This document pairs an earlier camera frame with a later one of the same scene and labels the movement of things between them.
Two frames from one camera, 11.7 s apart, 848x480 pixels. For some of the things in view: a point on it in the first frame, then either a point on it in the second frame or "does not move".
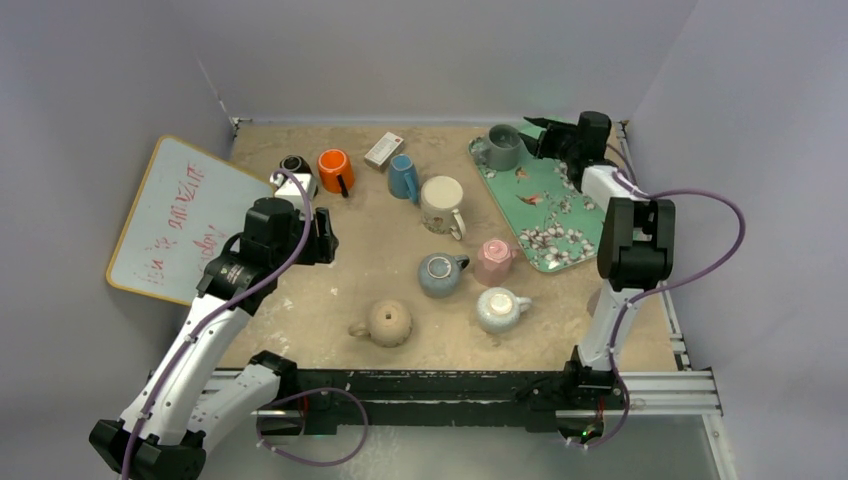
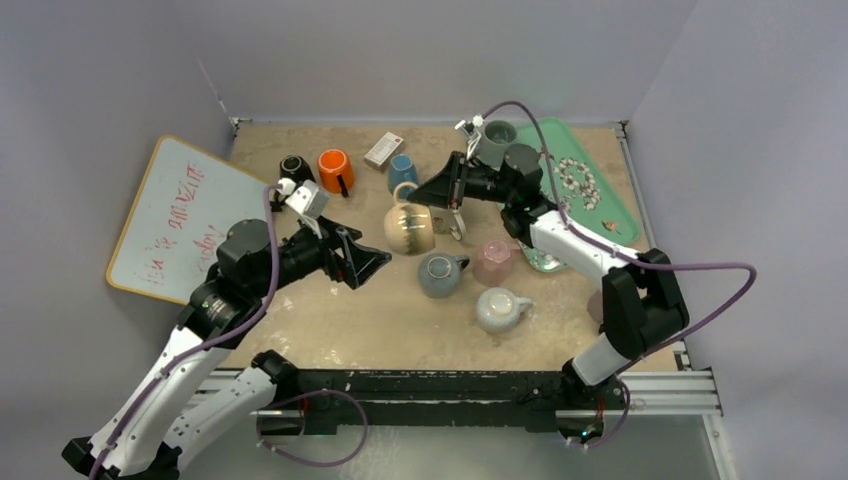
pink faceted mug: x=493 y=262 does not move
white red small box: x=379 y=156 does not move
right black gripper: x=559 y=138 -> x=460 y=182
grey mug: x=503 y=149 does not move
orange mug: x=335 y=171 does not move
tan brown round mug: x=391 y=324 -> x=409 y=226
